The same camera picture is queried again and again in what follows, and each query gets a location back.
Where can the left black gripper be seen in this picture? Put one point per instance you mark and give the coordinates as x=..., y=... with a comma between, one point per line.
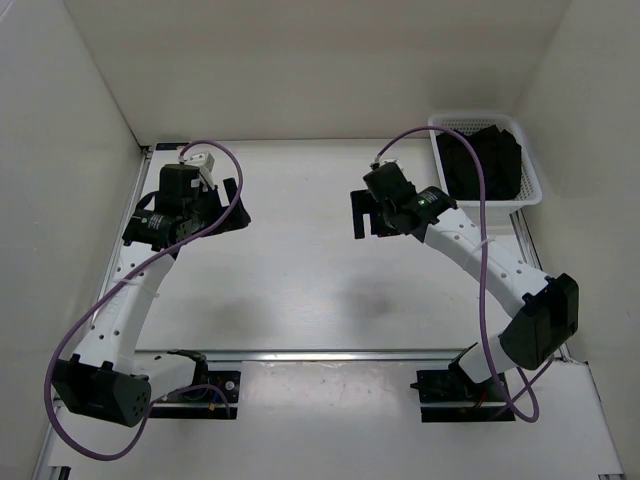
x=236, y=218

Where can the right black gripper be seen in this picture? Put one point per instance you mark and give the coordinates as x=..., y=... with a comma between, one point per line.
x=363, y=203

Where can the black shorts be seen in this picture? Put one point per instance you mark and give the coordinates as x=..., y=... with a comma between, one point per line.
x=500, y=157

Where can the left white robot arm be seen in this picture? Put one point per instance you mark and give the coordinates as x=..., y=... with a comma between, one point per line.
x=101, y=380

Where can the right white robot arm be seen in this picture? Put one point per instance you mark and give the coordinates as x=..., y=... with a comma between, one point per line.
x=543, y=309

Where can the small dark label sticker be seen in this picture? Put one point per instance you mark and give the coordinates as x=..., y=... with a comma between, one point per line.
x=168, y=146

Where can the white plastic basket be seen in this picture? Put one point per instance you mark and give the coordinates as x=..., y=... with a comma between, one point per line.
x=467, y=123

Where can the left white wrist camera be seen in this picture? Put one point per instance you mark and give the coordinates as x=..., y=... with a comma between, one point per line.
x=204, y=161

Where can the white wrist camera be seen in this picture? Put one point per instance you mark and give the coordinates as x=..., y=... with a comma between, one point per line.
x=204, y=161
x=379, y=162

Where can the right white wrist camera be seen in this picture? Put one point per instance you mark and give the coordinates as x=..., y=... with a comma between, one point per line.
x=379, y=162

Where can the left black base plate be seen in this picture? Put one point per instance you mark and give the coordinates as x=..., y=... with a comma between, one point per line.
x=203, y=404

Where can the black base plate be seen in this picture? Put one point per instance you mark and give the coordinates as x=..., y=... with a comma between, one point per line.
x=203, y=404
x=445, y=399

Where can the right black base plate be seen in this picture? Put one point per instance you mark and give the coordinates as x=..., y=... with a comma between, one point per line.
x=445, y=399

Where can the aluminium frame rail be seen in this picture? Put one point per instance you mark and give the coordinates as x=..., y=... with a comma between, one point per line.
x=328, y=333

